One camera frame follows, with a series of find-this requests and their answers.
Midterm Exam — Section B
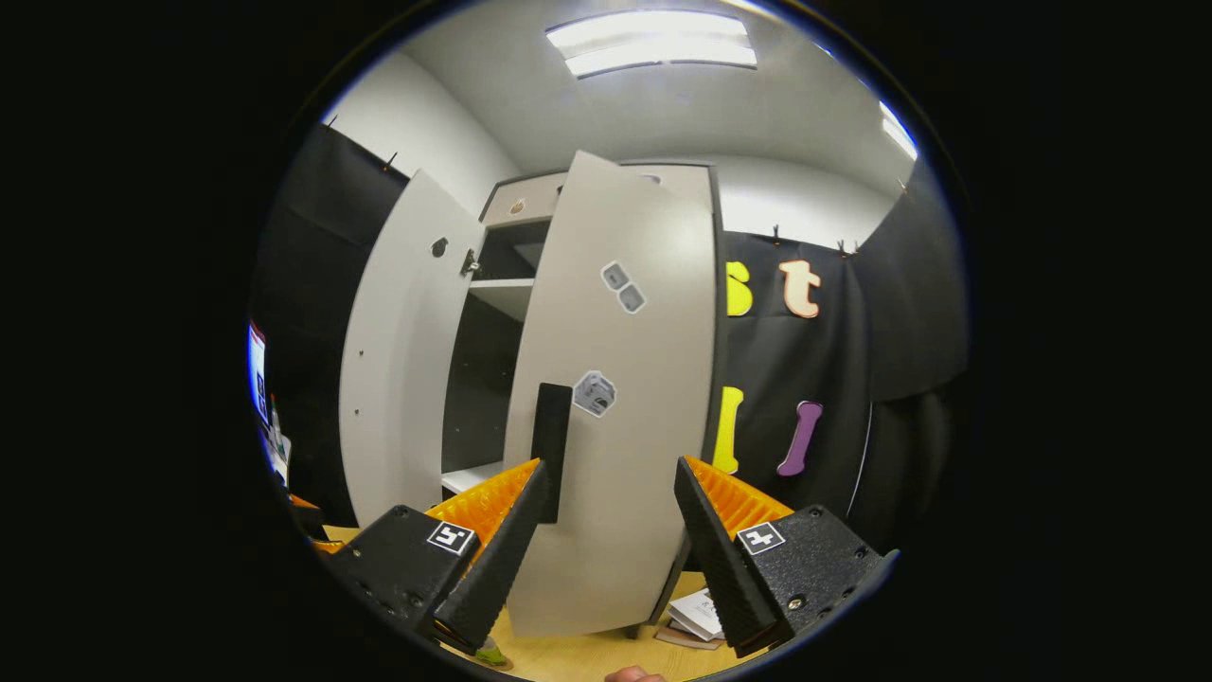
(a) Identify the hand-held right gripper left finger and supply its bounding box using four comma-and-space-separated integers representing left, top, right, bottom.
327, 458, 550, 655

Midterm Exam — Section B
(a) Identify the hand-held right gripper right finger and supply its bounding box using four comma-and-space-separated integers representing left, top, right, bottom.
674, 456, 896, 659

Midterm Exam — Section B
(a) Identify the grey cabinet door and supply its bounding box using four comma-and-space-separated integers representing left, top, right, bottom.
339, 170, 486, 527
502, 150, 718, 638

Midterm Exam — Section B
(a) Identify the grey cabinet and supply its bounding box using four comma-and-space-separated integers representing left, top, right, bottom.
440, 163, 728, 640

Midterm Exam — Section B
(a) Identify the picture cover book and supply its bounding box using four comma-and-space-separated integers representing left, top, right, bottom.
668, 587, 725, 642

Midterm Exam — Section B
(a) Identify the computer screen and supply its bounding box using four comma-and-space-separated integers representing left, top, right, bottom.
248, 322, 269, 427

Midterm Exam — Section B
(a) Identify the black backdrop cloth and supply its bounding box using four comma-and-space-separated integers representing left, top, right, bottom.
248, 123, 969, 550

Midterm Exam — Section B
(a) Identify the small ceiling light panel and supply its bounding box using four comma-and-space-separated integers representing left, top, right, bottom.
879, 101, 919, 162

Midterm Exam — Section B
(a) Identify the large ceiling light panel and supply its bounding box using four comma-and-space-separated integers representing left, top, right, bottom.
546, 11, 758, 79

